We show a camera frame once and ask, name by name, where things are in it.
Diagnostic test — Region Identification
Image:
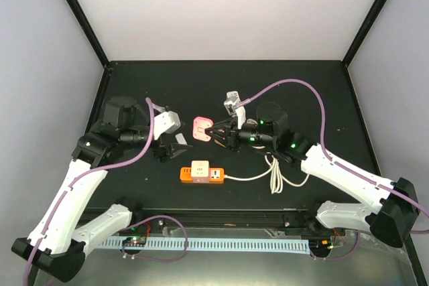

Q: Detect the pink plug adapter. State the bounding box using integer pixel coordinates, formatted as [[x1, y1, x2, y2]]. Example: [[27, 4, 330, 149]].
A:
[[192, 117, 214, 142]]

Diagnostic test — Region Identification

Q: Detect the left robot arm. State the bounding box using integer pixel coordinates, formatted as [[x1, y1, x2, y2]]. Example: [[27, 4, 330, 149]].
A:
[[11, 96, 189, 285]]

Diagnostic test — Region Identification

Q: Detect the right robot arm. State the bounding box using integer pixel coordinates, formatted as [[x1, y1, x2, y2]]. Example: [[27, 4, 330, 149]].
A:
[[204, 102, 420, 248]]

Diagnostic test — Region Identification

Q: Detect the white power strip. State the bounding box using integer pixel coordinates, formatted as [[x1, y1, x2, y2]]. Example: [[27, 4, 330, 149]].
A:
[[227, 91, 240, 99]]

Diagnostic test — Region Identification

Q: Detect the white cube socket adapter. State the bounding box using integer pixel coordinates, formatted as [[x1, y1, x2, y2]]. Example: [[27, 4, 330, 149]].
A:
[[190, 160, 210, 184]]

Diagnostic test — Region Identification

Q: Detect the orange power strip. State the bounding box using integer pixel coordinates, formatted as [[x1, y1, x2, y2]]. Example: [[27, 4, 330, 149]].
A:
[[180, 167, 225, 184]]

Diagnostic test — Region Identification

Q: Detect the left circuit board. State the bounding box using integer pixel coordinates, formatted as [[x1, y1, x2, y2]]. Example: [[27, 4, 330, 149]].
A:
[[122, 236, 147, 248]]

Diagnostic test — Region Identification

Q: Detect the circuit board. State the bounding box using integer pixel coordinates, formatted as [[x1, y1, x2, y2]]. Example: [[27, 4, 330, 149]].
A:
[[308, 239, 335, 251], [122, 236, 147, 248]]

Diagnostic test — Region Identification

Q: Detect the right circuit board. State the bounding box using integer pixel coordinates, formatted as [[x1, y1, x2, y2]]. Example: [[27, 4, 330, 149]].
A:
[[308, 239, 335, 251]]

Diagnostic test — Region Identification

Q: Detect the white power strip cable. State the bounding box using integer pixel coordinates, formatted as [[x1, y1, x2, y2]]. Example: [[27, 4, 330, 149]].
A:
[[223, 151, 311, 195]]

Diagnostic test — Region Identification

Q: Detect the black mounting rail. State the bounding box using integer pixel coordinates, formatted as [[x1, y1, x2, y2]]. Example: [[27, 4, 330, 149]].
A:
[[131, 208, 344, 236]]

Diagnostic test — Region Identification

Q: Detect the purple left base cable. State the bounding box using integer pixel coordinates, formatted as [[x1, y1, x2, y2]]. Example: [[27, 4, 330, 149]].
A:
[[115, 214, 188, 263]]

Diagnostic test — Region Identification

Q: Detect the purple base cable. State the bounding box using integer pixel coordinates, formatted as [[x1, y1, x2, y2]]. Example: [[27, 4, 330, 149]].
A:
[[115, 214, 188, 263], [310, 230, 361, 263]]

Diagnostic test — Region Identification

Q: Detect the light blue slotted cable duct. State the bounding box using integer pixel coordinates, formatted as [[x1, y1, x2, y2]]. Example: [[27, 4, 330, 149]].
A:
[[97, 236, 310, 255]]

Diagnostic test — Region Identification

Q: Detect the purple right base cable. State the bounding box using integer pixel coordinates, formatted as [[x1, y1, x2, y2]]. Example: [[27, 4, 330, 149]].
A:
[[310, 230, 361, 263]]

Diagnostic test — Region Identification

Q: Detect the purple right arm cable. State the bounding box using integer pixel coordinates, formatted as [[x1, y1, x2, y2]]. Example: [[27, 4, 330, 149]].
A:
[[234, 78, 429, 234]]

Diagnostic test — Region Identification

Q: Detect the black left frame post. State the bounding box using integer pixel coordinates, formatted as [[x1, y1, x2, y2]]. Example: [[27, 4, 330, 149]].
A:
[[65, 0, 110, 68]]

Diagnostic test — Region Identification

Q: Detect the black frame post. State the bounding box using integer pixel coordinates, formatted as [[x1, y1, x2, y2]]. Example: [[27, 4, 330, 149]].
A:
[[65, 0, 110, 68], [342, 0, 388, 68]]

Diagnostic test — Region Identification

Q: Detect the black right frame post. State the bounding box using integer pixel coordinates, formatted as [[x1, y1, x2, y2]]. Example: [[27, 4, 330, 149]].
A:
[[342, 0, 388, 68]]

